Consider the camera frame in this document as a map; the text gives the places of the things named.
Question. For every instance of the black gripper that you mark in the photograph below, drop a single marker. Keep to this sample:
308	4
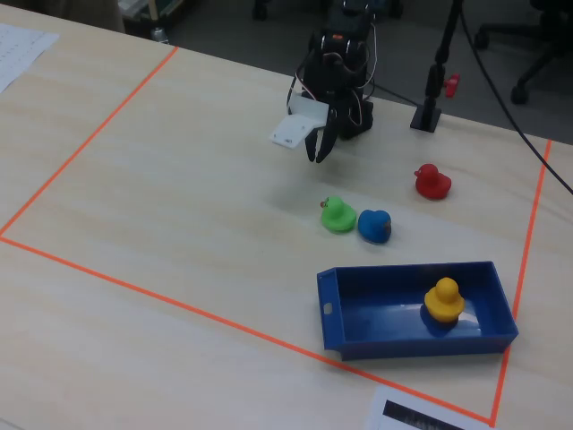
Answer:
329	120

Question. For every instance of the yellow rubber duck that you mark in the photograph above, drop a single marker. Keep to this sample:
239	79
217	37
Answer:
444	300

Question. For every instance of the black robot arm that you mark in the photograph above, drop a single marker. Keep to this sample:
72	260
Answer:
358	123

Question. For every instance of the green rubber duck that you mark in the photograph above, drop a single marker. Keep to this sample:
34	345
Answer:
336	217

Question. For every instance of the blue rubber duck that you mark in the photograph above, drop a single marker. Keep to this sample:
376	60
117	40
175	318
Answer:
372	226

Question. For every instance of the red rubber duck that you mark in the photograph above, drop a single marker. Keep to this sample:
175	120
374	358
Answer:
430	181

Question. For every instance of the blue plastic box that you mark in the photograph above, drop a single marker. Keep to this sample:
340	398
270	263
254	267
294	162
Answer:
385	340

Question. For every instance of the red clamp knob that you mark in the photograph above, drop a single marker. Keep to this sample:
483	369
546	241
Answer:
453	85

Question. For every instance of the black office chair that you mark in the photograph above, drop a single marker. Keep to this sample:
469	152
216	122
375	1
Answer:
537	54
262	9

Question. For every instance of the clear plastic bottle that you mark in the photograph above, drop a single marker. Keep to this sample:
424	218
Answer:
159	35

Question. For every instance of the long orange tape strip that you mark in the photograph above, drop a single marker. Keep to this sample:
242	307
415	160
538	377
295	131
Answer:
224	318

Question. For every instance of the white paper with black bar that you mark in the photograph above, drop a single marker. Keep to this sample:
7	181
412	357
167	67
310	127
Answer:
403	412

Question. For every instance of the white printed paper sheet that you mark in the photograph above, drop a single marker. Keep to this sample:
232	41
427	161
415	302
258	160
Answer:
18	54

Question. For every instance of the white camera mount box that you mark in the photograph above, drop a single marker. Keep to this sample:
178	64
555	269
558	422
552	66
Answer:
295	127

